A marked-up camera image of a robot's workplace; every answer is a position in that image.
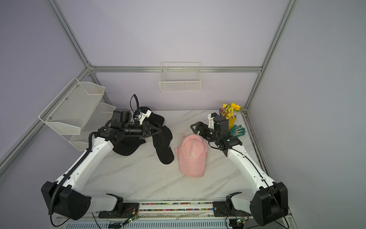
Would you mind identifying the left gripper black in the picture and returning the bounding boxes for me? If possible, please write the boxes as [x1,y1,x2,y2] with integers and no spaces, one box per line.
[123,122,162,140]

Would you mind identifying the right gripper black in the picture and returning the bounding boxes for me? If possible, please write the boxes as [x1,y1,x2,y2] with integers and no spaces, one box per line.
[192,122,221,142]

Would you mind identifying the black cap with white label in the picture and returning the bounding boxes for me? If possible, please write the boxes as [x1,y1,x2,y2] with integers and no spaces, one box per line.
[152,126,174,165]

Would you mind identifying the pink cap R logo front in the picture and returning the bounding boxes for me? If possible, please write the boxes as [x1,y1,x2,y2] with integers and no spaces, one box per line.
[175,134,208,177]

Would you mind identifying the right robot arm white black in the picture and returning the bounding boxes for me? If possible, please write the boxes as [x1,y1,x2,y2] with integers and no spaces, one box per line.
[190,113,289,226]

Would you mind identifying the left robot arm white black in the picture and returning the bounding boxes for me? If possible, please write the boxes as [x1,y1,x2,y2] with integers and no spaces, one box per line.
[41,107,165,220]

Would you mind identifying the black cap back left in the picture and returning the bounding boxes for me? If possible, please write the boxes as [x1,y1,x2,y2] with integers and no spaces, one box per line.
[143,112,165,126]

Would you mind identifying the black cap near left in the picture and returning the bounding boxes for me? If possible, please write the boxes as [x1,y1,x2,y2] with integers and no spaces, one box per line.
[113,137,146,156]

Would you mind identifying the yellow artificial flowers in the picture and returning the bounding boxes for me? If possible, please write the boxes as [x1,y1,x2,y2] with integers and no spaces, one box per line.
[219,103,241,119]

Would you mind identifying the green garden gloves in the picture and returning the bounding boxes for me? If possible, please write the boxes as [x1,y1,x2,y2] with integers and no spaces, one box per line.
[230,125,246,137]

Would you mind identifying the lower white mesh shelf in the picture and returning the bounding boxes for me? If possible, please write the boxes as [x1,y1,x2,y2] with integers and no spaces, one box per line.
[68,102,116,152]

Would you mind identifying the white mesh shelf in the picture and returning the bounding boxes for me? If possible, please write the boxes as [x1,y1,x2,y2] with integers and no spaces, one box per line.
[68,102,116,152]
[38,78,105,135]

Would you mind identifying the upper white mesh shelf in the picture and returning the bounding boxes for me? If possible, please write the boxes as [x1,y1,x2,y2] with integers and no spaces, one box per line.
[38,78,105,135]

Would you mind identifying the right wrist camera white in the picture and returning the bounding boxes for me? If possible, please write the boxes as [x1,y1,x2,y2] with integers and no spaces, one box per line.
[208,113,218,129]

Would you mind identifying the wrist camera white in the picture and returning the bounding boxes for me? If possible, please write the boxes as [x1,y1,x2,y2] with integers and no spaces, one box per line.
[208,113,218,129]
[133,107,152,125]

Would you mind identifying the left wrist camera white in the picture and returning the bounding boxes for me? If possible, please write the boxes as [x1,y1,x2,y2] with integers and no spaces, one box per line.
[133,107,152,125]

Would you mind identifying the white wire basket wall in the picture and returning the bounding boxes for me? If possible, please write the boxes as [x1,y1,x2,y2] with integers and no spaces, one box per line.
[159,62,202,92]

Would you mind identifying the aluminium rail front frame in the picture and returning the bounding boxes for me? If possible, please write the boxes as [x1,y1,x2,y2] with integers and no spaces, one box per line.
[55,198,294,222]

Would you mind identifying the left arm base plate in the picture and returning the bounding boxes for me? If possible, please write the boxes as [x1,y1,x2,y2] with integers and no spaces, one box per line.
[98,202,140,219]

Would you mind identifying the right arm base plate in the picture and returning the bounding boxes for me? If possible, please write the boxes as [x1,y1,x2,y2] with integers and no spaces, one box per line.
[213,201,251,217]

